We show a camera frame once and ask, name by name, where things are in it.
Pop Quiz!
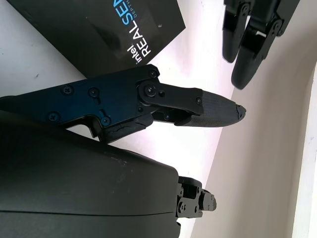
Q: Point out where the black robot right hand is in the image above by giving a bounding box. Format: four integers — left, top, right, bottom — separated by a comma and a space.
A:
0, 63, 247, 238

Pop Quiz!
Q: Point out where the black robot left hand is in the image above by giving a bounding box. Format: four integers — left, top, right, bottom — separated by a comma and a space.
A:
222, 0, 302, 89

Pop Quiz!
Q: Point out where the black RealSense box lid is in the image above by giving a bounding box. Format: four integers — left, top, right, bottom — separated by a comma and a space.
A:
6, 0, 187, 79

